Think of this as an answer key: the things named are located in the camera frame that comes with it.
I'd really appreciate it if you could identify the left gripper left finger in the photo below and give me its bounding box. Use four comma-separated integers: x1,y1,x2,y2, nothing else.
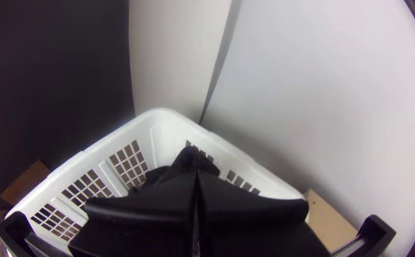
68,170,197,257

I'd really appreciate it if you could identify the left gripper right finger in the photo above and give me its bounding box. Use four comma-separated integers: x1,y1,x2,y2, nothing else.
197,170,331,257

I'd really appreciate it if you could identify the black t-shirt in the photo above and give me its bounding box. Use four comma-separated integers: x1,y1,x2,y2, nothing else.
128,145,222,195

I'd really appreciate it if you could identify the white laundry basket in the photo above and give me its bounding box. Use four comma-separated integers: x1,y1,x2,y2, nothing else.
6,108,304,257

